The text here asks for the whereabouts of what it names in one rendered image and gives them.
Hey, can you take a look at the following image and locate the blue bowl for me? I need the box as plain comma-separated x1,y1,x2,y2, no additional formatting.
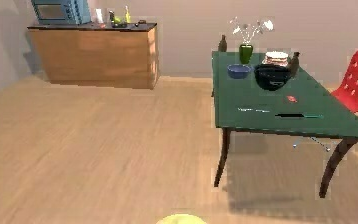
226,63,252,80

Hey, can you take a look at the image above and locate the silver fork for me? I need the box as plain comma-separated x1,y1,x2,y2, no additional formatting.
236,106,271,114

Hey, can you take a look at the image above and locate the green table with brown legs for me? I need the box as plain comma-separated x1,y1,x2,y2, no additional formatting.
210,50,358,199

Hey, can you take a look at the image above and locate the dark brown bottle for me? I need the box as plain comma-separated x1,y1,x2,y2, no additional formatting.
218,34,228,53
288,51,301,79

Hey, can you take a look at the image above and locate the green vase with white flowers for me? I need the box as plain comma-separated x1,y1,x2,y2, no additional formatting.
229,16,275,66

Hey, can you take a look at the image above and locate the black bowl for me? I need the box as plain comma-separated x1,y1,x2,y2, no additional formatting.
253,63,293,92

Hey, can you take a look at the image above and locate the wooden counter with black top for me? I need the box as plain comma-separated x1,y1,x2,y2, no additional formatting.
26,21,161,90

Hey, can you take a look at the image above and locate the yellow green round object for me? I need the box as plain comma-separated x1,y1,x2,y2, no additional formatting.
155,213,208,224

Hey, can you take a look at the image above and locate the stack of white plates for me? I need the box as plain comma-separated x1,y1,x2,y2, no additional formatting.
262,50,290,68

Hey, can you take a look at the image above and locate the white cup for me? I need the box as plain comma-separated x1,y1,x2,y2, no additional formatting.
94,7,106,25

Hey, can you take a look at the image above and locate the blue microwave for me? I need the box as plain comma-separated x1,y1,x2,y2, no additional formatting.
30,0,93,26

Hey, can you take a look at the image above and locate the red chair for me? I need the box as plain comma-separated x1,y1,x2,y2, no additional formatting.
330,49,358,114

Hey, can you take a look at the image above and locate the black handled knife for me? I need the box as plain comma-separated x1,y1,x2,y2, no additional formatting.
274,112,325,120

